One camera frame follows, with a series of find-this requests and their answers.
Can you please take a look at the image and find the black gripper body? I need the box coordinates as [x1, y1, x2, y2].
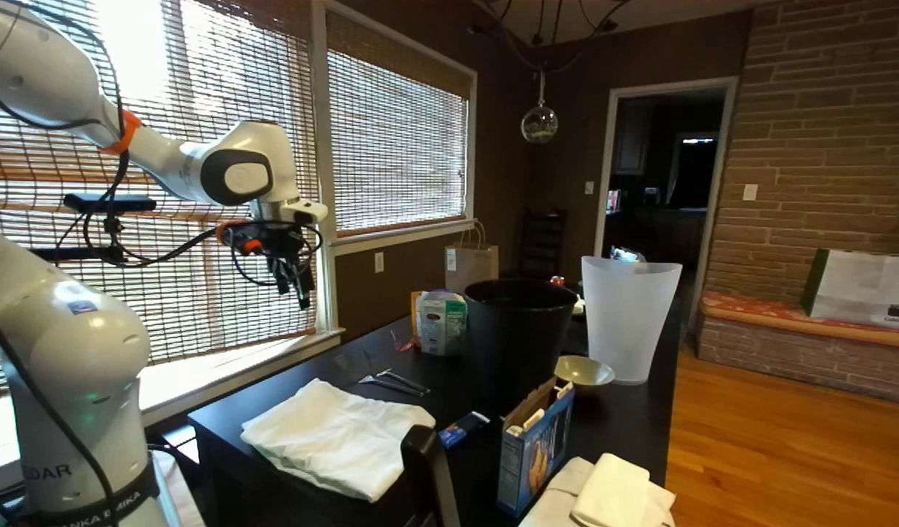
[255, 220, 321, 275]

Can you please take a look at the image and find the blue cardboard box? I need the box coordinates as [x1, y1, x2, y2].
[495, 379, 576, 520]

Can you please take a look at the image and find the large bamboo window blind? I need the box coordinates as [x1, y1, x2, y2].
[0, 0, 319, 397]

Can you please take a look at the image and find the metal serving fork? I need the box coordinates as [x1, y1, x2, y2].
[369, 366, 433, 400]

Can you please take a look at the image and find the green white snack pouch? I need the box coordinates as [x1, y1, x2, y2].
[409, 287, 472, 360]

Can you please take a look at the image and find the small bamboo window blind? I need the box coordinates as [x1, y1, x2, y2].
[324, 47, 472, 234]

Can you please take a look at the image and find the large white folded cloth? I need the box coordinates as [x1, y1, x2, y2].
[237, 375, 439, 508]

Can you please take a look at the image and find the brown paper bag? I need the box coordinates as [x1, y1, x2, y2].
[441, 220, 504, 297]

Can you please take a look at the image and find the black waste bin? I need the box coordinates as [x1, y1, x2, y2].
[463, 278, 578, 414]

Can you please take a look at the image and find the black wooden chair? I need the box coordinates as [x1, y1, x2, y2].
[397, 426, 464, 527]

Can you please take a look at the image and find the dark wooden rack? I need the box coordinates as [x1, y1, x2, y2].
[517, 209, 571, 283]

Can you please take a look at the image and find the hanging glass globe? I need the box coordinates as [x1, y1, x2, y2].
[517, 69, 562, 146]

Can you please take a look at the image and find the small pale bowl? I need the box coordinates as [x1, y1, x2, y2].
[549, 351, 617, 394]

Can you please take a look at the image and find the white translucent waste bin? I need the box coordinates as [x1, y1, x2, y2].
[578, 256, 684, 386]

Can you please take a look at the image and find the small white folded napkin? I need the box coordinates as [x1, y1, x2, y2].
[517, 452, 679, 527]

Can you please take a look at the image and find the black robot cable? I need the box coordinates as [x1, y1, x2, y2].
[0, 0, 328, 527]

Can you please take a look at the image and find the black camera on stand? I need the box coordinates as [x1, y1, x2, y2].
[31, 190, 161, 269]

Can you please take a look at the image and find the white door frame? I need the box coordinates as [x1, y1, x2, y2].
[592, 76, 741, 334]

